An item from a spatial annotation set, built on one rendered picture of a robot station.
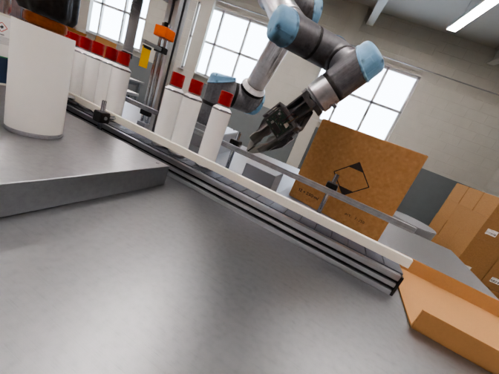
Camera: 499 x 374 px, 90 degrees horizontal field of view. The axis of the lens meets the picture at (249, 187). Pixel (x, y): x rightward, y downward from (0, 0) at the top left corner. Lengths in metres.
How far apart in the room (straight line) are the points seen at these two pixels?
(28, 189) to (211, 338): 0.31
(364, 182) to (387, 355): 0.47
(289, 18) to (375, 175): 0.46
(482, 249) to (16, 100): 4.07
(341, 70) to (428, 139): 6.06
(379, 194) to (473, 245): 3.22
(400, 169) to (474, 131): 6.20
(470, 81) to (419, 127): 1.16
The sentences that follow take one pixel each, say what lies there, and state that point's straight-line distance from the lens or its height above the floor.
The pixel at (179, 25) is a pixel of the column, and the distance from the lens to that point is 1.00.
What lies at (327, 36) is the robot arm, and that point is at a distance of 0.68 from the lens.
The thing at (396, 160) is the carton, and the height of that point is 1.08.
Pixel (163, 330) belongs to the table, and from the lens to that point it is 0.32.
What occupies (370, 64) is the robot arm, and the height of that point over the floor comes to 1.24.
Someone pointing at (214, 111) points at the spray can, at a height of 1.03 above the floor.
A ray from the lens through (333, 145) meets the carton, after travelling 0.81.
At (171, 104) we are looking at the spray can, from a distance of 0.73.
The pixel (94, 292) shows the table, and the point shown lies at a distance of 0.34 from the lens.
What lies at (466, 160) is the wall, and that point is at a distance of 6.98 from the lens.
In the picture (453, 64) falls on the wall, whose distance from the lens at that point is 6.83.
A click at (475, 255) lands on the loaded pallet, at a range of 4.04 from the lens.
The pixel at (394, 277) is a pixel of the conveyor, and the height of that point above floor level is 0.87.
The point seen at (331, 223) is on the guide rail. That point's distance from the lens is 0.57.
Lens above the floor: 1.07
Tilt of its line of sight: 17 degrees down
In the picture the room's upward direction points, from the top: 21 degrees clockwise
